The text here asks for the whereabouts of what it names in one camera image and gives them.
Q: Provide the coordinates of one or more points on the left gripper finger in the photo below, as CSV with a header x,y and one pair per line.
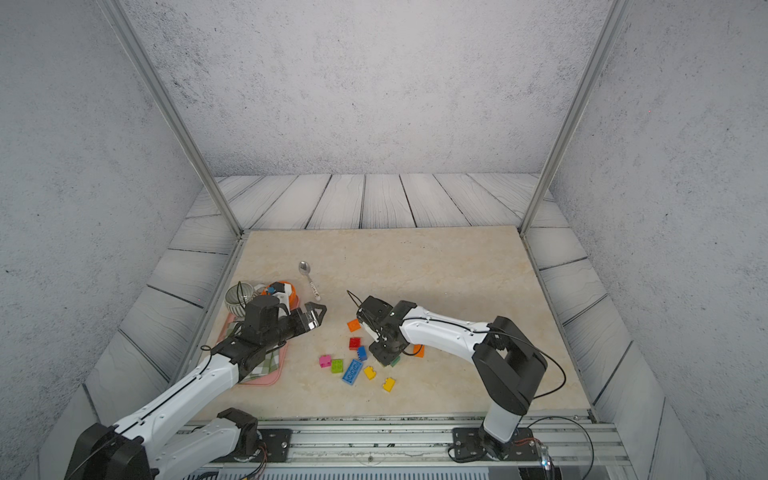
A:
x,y
311,323
314,310

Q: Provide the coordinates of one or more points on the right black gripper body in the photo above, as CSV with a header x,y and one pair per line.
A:
x,y
382,351

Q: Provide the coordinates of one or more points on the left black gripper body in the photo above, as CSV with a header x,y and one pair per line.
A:
x,y
291,326

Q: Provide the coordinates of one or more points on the orange long lego brick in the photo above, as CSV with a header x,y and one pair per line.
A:
x,y
354,325

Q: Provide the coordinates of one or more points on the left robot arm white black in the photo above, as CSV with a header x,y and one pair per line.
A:
x,y
141,445

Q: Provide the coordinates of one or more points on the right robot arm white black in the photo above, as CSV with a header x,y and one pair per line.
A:
x,y
510,367

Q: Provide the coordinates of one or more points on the yellow notched lego brick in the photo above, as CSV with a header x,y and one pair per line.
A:
x,y
389,384

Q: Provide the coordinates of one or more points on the lime lego brick left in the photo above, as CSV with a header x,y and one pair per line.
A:
x,y
337,366

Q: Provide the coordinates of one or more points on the long blue lego brick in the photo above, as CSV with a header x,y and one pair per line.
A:
x,y
351,374

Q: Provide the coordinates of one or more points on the green checkered cloth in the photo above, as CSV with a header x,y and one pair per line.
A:
x,y
268,366

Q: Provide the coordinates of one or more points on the metal spoon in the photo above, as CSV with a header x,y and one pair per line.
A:
x,y
305,270

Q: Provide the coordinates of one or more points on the pink tray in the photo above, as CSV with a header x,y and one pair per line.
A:
x,y
228,328

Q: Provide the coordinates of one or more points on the grey ribbed cup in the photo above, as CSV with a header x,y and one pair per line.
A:
x,y
238,296

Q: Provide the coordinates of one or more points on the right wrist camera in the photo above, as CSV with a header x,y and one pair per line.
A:
x,y
373,312

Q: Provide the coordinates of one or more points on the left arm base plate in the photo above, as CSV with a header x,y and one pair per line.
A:
x,y
263,445

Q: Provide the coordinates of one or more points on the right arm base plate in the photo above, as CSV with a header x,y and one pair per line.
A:
x,y
474,444

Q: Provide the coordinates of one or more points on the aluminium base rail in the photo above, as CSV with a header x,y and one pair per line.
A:
x,y
593,449

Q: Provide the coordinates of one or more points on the left frame post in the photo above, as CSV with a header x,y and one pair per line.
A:
x,y
131,44

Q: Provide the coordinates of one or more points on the frame post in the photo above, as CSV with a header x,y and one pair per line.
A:
x,y
595,65
131,44

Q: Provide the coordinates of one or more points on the right frame post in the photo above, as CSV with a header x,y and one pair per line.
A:
x,y
595,65

